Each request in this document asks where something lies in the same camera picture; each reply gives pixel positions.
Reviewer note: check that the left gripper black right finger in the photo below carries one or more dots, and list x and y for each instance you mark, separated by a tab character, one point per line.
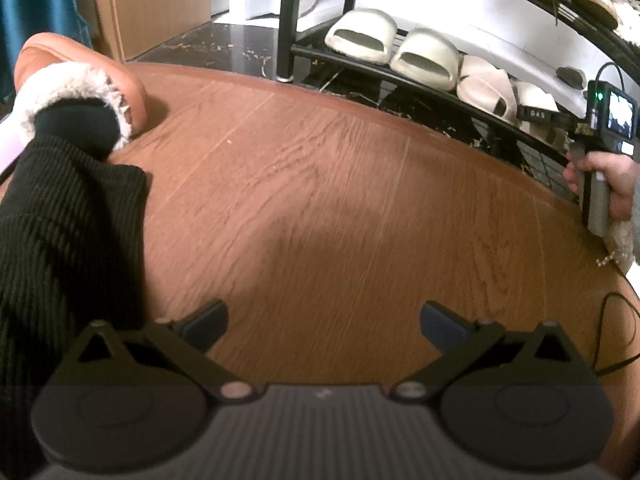
462	344

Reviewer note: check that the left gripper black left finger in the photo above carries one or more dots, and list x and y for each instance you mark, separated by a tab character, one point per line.
184	344

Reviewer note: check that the pink cross-strap mule shoe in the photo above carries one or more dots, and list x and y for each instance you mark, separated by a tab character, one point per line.
487	88
531	96

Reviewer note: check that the pale green slide slipper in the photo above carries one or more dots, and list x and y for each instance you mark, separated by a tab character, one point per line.
365	34
428	58

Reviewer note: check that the person's right hand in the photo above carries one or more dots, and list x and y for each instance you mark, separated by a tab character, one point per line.
621	173

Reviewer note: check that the grey floor pebble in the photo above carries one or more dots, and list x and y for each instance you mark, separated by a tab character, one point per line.
571	76

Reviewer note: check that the white floral pearl flat shoe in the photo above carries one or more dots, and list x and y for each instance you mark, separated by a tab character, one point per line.
619	242

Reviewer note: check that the black knit trouser leg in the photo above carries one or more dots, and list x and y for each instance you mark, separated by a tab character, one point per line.
71	253

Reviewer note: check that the black metal shoe rack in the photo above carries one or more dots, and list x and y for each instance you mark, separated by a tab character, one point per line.
529	39

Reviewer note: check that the pink white box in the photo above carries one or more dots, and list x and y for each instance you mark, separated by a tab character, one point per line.
13	140

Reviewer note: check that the orange fur-lined slipper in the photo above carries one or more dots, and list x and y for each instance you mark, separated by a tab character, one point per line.
52	68

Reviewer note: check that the teal curtain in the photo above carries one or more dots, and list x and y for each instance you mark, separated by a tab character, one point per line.
20	19

